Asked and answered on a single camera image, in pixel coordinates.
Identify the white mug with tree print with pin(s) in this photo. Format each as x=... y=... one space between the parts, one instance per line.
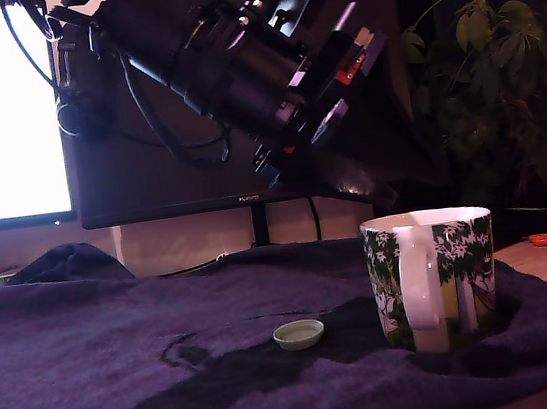
x=463 y=265

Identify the pale green capsule lid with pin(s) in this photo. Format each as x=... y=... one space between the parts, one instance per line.
x=298 y=335

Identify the dark blue cloth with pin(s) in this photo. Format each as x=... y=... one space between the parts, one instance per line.
x=118 y=326

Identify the black headphones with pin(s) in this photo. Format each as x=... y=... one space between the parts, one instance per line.
x=77 y=114

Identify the black monitor stand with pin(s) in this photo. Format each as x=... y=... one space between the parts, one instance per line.
x=260 y=226

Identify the green houseplant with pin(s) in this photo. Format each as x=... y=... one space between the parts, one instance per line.
x=477 y=31

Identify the dark black computer monitor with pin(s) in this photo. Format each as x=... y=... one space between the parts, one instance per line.
x=126 y=193

